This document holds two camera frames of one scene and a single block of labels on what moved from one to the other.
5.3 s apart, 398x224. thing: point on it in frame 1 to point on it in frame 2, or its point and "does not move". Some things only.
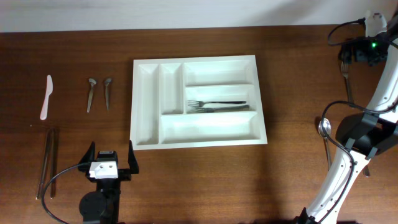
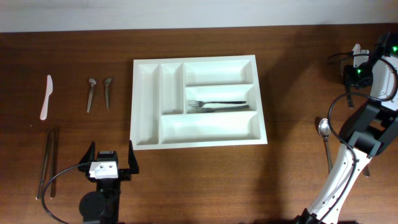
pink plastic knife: (50, 89) does not move
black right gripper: (348, 54) to (349, 79)
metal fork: (201, 103) does not move
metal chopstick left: (43, 172) does not move
